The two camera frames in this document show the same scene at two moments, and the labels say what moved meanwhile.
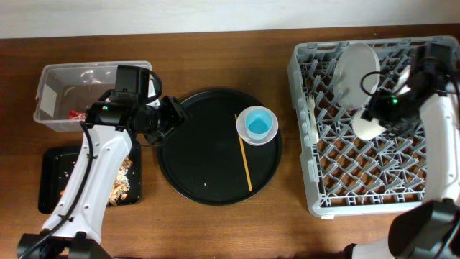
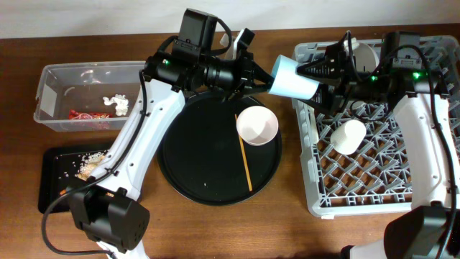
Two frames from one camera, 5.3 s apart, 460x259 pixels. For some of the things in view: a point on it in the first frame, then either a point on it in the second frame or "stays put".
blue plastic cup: x=259 y=123 → x=286 y=80
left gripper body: x=171 y=116 → x=241 y=70
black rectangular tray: x=57 y=165 stays put
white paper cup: x=365 y=129 → x=346 y=138
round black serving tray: x=203 y=160 stays put
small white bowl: x=256 y=125 stays put
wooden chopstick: x=243 y=154 stays put
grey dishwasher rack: x=343 y=173 stays put
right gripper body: x=394 y=113 → x=351 y=84
